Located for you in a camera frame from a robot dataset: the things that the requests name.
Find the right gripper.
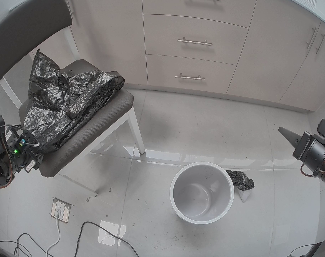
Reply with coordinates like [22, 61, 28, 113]
[278, 127, 325, 171]

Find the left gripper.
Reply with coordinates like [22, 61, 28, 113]
[4, 133, 44, 174]

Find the black and white wrapper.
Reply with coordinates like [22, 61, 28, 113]
[226, 170, 255, 203]

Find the black plastic bag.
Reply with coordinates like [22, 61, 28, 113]
[19, 49, 125, 156]

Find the white trash bin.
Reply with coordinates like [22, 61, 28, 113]
[170, 162, 235, 224]

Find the grey chair with white legs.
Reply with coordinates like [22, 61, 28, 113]
[0, 0, 146, 197]

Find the beige cabinet with drawers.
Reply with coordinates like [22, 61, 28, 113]
[29, 0, 325, 113]

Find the black cable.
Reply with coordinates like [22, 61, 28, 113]
[0, 233, 56, 257]
[288, 245, 317, 257]
[76, 221, 139, 257]
[0, 124, 40, 147]

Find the white cable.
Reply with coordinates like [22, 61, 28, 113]
[46, 209, 62, 257]

